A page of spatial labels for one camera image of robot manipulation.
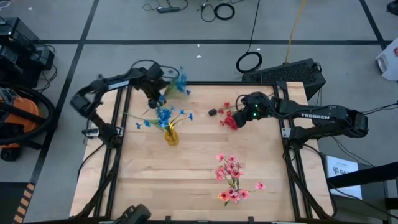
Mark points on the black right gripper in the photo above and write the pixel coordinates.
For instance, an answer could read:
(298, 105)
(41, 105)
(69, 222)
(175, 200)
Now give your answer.
(253, 102)

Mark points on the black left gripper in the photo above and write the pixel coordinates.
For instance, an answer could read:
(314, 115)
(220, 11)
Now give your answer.
(152, 79)

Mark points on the red artificial flower bunch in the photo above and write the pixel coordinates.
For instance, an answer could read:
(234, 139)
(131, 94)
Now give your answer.
(230, 123)

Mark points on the blue artificial flower bunch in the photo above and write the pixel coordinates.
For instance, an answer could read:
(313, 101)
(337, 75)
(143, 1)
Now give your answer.
(163, 114)
(180, 82)

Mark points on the pink artificial flower bunch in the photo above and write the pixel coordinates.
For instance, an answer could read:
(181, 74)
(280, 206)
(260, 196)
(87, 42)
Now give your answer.
(231, 169)

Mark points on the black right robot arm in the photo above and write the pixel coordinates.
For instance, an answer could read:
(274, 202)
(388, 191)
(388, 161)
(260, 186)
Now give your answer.
(342, 119)

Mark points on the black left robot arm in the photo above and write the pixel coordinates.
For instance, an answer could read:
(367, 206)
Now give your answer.
(102, 127)

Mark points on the amber glass vase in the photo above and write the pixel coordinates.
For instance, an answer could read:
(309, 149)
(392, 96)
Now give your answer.
(171, 139)

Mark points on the black computer tower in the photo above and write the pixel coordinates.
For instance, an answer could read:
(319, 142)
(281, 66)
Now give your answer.
(286, 73)

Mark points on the black power strip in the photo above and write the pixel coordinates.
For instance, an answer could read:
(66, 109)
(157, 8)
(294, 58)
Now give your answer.
(168, 10)

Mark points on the white printed sign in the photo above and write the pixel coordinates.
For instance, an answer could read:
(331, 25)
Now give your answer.
(342, 174)

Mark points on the dark rounded object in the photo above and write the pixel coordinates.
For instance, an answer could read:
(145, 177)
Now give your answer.
(133, 216)

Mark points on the orange vacuum cleaner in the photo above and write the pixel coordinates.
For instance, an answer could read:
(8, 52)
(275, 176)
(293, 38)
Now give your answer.
(21, 112)

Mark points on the black beam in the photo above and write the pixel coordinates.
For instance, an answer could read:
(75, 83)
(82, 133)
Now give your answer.
(367, 175)

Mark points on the black electronics box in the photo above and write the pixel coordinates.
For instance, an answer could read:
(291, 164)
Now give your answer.
(18, 62)

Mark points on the black equipment case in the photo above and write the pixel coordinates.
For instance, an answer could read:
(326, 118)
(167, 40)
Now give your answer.
(18, 31)

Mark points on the white box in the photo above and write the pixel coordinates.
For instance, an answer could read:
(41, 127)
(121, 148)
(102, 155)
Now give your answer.
(388, 62)

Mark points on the black mat with orange stripes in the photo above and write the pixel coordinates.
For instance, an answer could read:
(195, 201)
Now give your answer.
(9, 202)

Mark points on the dark object on floor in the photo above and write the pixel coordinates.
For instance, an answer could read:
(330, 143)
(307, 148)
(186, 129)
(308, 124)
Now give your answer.
(393, 7)

